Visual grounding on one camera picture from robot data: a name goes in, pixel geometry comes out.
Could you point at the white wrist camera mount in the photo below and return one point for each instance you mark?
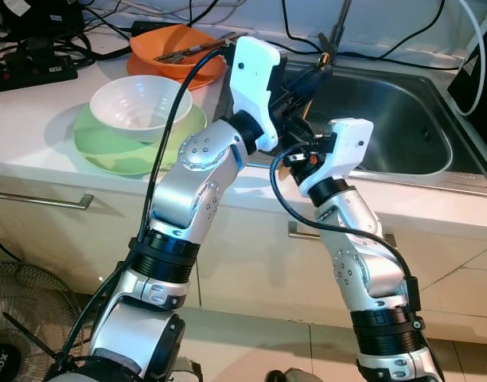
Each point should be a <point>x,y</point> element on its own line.
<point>347,147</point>
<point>255,79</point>

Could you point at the green plate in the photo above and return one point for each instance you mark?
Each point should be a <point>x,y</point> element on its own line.
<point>108,155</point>

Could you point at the white bowl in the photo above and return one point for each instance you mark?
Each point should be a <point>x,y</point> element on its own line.
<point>140,103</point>

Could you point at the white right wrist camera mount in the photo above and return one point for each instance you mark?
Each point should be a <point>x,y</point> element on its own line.
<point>347,147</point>

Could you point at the grey floor fan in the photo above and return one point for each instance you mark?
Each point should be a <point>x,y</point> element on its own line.
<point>21,318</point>

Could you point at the orange plate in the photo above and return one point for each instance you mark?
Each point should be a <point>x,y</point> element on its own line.
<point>168,78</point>

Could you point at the grey right robot foot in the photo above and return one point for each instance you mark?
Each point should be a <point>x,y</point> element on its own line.
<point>285,376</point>

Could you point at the black power strip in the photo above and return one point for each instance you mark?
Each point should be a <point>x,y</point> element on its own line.
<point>29,76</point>

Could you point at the black appliance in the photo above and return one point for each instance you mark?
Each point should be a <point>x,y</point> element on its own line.
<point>486,103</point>

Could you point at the stainless steel sink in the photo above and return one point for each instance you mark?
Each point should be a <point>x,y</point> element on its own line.
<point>403,111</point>

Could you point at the grey robot foot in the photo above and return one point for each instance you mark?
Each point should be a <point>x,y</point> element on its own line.
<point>188,372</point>
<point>285,376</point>

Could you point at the grey left robot foot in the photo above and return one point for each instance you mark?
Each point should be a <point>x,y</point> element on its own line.
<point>188,372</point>

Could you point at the black electronic box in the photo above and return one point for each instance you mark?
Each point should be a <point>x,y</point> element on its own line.
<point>37,16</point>

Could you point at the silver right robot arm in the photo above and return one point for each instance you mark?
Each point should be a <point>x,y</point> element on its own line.
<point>363,270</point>

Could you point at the dark metal faucet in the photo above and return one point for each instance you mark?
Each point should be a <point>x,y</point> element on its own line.
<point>341,24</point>

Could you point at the orange bowl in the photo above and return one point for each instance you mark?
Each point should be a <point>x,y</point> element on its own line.
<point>148,44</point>

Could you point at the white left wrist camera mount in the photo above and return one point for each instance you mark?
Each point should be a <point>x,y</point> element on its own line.
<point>255,79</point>

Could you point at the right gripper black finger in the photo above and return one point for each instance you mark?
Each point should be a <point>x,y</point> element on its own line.
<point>291,135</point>

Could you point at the white kitchen cabinet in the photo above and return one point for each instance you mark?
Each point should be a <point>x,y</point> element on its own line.
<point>251,270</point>

